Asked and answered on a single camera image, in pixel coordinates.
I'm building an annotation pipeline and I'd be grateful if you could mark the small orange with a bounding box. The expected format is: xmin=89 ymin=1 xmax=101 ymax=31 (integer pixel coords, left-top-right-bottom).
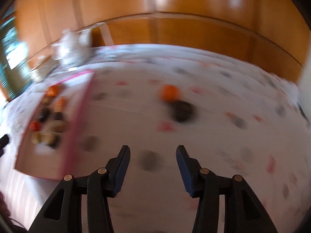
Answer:
xmin=158 ymin=84 xmax=181 ymax=102

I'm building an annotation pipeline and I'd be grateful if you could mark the white ceramic electric kettle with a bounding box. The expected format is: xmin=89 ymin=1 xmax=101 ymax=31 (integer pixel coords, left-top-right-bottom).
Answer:
xmin=51 ymin=28 xmax=91 ymax=67

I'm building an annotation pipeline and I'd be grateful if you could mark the large orange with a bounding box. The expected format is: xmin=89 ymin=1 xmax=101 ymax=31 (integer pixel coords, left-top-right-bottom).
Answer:
xmin=46 ymin=85 xmax=61 ymax=96

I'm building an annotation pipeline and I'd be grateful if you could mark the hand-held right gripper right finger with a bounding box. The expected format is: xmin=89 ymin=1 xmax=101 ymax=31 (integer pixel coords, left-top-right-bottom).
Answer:
xmin=176 ymin=145 xmax=279 ymax=233

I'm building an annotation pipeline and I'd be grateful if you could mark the small tan potato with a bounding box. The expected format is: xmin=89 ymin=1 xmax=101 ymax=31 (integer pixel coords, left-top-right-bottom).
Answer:
xmin=41 ymin=132 xmax=54 ymax=144

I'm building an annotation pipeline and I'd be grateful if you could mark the cream ornate tissue box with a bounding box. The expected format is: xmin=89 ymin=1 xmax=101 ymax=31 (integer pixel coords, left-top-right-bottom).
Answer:
xmin=29 ymin=63 xmax=52 ymax=82

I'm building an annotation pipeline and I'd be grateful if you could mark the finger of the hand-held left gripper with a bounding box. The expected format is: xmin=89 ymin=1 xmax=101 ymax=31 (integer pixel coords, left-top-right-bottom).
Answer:
xmin=0 ymin=134 xmax=10 ymax=154

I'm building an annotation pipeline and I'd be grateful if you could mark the pink cardboard tray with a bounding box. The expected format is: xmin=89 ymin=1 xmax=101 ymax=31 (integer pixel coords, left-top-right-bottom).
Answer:
xmin=15 ymin=69 xmax=95 ymax=181

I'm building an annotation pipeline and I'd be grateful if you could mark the small carrot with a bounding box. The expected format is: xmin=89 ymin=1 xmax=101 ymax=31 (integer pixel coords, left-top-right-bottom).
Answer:
xmin=55 ymin=97 xmax=67 ymax=111

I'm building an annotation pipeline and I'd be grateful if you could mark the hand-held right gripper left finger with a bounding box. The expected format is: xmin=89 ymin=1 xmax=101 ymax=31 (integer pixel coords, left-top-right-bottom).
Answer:
xmin=29 ymin=145 xmax=131 ymax=233

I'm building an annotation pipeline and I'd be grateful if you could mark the white patterned tablecloth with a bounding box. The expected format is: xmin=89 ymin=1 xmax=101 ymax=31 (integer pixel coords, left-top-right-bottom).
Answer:
xmin=0 ymin=43 xmax=302 ymax=233

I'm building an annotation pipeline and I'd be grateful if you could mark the dark round fruit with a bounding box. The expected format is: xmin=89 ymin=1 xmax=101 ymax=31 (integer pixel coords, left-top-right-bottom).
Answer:
xmin=171 ymin=101 xmax=196 ymax=122
xmin=36 ymin=107 xmax=51 ymax=122

